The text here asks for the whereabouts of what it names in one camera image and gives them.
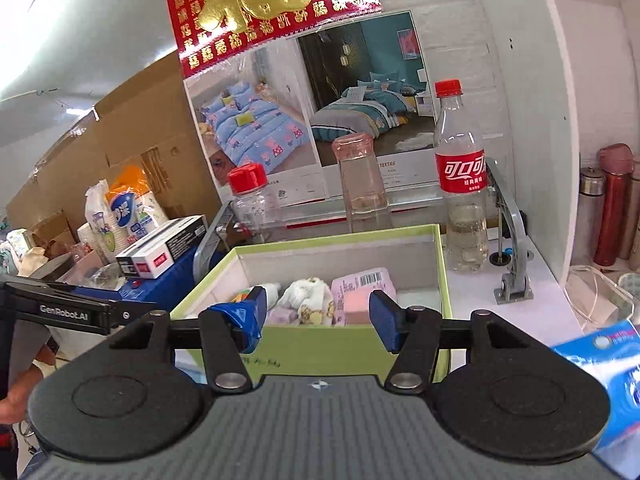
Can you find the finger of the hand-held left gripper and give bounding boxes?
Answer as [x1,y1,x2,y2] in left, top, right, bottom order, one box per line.
[0,280,158,336]

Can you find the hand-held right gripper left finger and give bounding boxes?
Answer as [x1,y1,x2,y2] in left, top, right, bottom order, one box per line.
[107,285,268,395]

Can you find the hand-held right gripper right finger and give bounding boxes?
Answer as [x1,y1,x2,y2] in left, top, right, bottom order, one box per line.
[369,290,546,393]

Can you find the pink sponge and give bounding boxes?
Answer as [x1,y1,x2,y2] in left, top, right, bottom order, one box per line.
[342,288,384,326]

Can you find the small white printed cloth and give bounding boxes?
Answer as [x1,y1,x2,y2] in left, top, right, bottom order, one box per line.
[231,282,282,311]

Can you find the pink tissue pack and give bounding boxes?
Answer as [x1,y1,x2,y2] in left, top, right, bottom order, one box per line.
[330,267,399,326]

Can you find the white plush towel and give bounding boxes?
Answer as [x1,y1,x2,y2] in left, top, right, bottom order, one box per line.
[277,275,336,326]

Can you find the green cardboard box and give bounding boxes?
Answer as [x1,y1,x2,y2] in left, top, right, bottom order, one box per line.
[170,223,454,387]

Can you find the person's left forearm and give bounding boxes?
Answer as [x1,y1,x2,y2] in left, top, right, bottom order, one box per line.
[0,319,57,426]

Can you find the blue box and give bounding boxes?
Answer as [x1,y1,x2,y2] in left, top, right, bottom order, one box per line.
[75,247,226,311]

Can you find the wrapped white cup stack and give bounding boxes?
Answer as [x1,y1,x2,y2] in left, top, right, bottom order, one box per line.
[83,179,119,264]

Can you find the black white red-label box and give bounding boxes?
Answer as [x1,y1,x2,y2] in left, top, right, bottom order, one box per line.
[129,214,209,280]

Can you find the red cap clear jar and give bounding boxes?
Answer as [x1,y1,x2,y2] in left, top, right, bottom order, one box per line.
[227,162,286,244]

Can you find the orange blue paper cup package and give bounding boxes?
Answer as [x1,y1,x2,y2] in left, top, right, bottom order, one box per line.
[107,164,171,251]

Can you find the clear pink-tinted glass bottle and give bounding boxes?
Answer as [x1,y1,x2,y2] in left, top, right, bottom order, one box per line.
[331,132,394,234]

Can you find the red label cola bottle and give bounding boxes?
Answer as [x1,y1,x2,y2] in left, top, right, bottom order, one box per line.
[432,78,490,274]

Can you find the brown cardboard sheet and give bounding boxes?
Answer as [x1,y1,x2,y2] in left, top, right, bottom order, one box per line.
[5,52,224,262]

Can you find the clear plastic tray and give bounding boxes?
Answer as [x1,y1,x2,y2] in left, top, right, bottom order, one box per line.
[564,264,640,336]

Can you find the steel thermos flask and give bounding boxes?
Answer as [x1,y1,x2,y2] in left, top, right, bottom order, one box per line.
[574,167,607,261]

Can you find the blue tissue pack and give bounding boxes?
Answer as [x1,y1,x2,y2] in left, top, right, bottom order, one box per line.
[549,318,640,479]

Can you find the red thermos flask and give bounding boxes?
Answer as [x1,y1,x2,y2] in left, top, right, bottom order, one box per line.
[592,143,635,267]

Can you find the white shelf unit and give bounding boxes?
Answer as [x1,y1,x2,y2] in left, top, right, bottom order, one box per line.
[470,0,640,287]

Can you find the bedding wall poster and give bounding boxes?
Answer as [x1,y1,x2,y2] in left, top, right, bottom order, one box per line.
[182,9,436,206]

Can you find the red gold wall banner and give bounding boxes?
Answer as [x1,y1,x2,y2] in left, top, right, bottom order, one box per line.
[158,0,384,80]

